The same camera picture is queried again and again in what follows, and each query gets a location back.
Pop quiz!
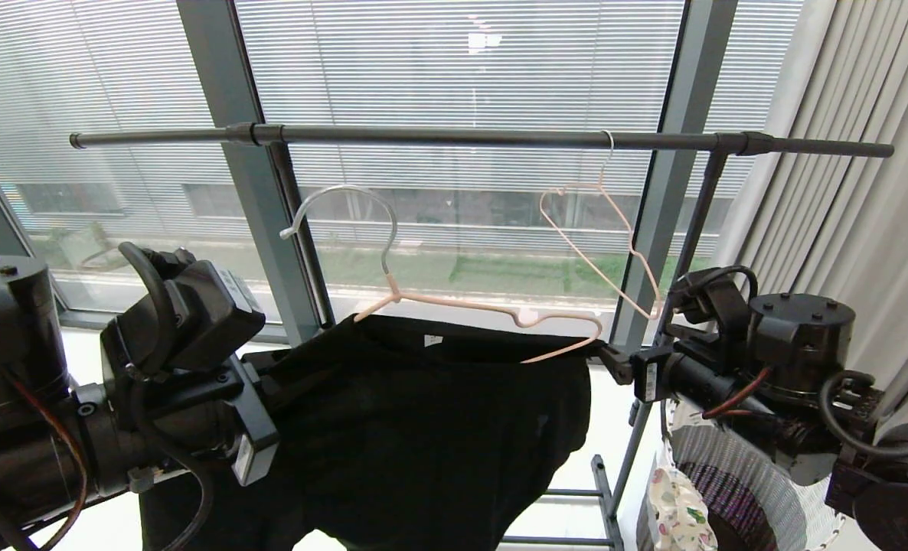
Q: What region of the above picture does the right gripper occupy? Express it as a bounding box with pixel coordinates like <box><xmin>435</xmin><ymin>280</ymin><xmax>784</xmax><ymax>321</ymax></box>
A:
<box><xmin>634</xmin><ymin>343</ymin><xmax>757</xmax><ymax>418</ymax></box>

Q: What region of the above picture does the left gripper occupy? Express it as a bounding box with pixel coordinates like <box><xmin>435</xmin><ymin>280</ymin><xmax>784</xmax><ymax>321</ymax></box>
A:
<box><xmin>79</xmin><ymin>356</ymin><xmax>280</xmax><ymax>498</ymax></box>

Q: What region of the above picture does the pink clothes hanger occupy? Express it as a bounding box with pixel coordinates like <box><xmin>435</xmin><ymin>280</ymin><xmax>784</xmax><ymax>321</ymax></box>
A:
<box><xmin>279</xmin><ymin>184</ymin><xmax>604</xmax><ymax>365</ymax></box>
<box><xmin>538</xmin><ymin>130</ymin><xmax>663</xmax><ymax>321</ymax></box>

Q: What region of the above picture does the black garment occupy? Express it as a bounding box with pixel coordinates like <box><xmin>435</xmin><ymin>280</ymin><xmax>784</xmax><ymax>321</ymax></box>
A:
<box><xmin>139</xmin><ymin>312</ymin><xmax>594</xmax><ymax>551</ymax></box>

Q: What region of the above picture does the white laundry basket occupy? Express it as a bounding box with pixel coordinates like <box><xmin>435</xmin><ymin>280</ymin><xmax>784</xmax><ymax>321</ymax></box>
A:
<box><xmin>636</xmin><ymin>398</ymin><xmax>853</xmax><ymax>551</ymax></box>

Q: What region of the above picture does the black clothes rack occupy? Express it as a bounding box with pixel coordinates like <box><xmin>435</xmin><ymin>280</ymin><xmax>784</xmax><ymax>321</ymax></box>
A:
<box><xmin>70</xmin><ymin>122</ymin><xmax>896</xmax><ymax>551</ymax></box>

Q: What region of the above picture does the cream printed garment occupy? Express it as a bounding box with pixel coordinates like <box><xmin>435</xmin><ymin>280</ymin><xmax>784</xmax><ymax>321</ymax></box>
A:
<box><xmin>648</xmin><ymin>465</ymin><xmax>719</xmax><ymax>551</ymax></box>

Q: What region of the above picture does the beige curtain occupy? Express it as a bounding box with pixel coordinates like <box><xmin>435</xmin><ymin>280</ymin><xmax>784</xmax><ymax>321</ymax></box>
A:
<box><xmin>710</xmin><ymin>0</ymin><xmax>908</xmax><ymax>429</ymax></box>

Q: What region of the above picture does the window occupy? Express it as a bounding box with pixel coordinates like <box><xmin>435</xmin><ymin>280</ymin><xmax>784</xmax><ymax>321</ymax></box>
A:
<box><xmin>0</xmin><ymin>0</ymin><xmax>807</xmax><ymax>349</ymax></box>

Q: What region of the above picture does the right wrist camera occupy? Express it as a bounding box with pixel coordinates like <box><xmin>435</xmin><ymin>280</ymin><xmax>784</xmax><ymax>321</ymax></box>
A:
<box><xmin>667</xmin><ymin>266</ymin><xmax>761</xmax><ymax>349</ymax></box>

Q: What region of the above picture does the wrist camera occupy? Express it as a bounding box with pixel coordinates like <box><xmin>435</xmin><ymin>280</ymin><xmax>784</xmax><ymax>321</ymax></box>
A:
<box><xmin>100</xmin><ymin>245</ymin><xmax>267</xmax><ymax>380</ymax></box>
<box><xmin>667</xmin><ymin>266</ymin><xmax>761</xmax><ymax>349</ymax></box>

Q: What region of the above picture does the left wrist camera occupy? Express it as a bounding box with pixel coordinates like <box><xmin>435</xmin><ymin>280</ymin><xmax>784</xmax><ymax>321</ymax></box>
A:
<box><xmin>100</xmin><ymin>245</ymin><xmax>267</xmax><ymax>380</ymax></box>

